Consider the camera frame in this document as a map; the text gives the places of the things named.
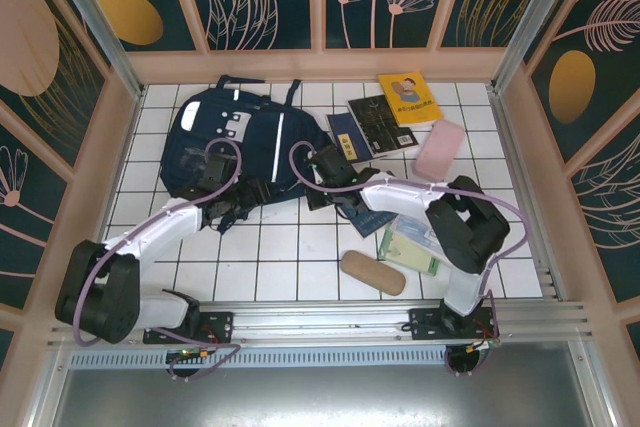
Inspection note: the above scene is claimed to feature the black cover book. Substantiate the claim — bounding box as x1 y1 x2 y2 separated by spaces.
346 95 420 158

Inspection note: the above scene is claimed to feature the navy blue backpack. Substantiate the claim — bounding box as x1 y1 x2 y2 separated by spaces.
159 74 341 236

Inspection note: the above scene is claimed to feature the yellow cartoon cover book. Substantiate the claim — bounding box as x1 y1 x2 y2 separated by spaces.
377 70 445 131

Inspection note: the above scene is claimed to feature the pink pencil case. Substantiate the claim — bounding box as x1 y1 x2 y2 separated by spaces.
410 119 466 181

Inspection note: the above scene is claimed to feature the brown glasses case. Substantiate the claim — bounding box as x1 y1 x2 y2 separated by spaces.
340 249 405 296

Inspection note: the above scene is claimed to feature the green white tissue pack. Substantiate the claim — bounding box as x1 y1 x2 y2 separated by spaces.
377 229 441 277

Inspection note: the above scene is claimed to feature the grey metal sheet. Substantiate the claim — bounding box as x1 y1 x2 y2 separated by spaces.
49 366 609 427

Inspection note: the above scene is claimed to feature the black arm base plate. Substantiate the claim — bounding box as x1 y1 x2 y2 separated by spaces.
143 310 235 346
408 307 501 343

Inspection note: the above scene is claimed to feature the aluminium mounting rail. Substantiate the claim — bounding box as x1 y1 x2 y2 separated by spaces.
47 300 596 351

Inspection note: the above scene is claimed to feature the small wired circuit board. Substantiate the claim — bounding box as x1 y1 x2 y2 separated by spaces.
464 336 501 354
167 346 221 363

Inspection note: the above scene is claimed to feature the slotted grey cable duct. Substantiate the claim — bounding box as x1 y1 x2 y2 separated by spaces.
67 350 451 371

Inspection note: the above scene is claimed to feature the aluminium side rail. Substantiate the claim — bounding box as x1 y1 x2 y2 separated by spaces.
487 84 569 304

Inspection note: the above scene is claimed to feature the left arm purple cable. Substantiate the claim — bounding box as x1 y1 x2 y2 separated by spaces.
72 138 245 383

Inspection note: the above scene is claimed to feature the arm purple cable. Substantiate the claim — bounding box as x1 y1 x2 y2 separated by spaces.
289 140 531 378
72 138 245 383

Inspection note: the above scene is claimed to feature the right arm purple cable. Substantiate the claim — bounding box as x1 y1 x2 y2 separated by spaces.
289 140 531 378

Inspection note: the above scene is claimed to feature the aluminium corner post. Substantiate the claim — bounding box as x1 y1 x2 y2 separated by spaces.
39 0 147 101
491 0 586 93

